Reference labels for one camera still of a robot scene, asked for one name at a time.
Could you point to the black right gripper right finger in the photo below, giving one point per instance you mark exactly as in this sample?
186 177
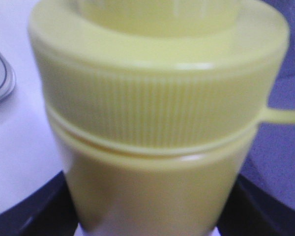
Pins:
250 211

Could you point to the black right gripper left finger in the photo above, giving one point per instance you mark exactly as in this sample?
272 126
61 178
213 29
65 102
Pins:
49 211

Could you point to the yellow squeeze bottle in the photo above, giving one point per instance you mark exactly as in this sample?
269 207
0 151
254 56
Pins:
154 105

